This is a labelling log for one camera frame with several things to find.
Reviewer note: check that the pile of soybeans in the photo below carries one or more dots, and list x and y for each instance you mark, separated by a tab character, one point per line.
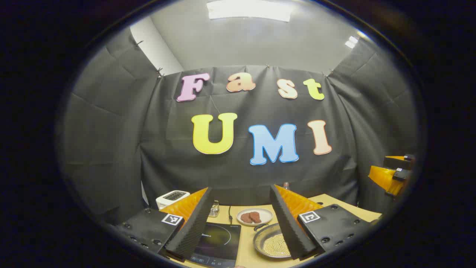
277	245

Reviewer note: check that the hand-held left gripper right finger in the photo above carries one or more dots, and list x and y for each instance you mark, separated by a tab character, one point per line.
288	227

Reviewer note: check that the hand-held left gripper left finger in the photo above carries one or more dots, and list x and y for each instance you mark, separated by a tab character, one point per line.
193	227

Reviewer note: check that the clear glass holder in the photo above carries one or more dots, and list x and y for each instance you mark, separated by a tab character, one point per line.
214	210

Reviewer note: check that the small ceiling light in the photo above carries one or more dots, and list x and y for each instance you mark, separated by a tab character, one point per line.
351	41

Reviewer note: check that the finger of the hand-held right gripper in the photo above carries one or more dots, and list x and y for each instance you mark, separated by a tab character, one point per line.
383	176
398	163

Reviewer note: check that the white toaster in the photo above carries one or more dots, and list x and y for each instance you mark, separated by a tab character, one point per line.
171	199

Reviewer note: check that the brown meat patty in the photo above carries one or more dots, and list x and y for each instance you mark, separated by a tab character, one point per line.
245	218
256	217

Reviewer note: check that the black induction cooktop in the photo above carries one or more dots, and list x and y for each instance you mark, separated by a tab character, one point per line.
219	242

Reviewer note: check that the black backdrop cloth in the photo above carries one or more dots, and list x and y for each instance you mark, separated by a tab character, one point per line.
238	171

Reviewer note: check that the white round plate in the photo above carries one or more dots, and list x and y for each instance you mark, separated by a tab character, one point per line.
266	214

